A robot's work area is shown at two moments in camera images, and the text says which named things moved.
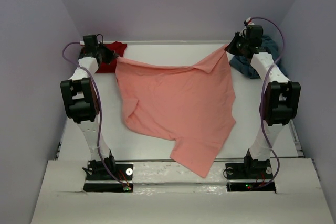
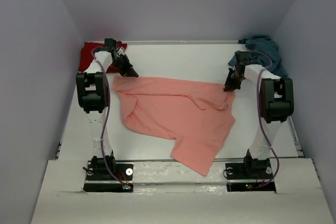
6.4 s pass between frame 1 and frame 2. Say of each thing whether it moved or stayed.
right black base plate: stayed
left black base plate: stayed
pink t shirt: moved
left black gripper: moved
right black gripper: moved
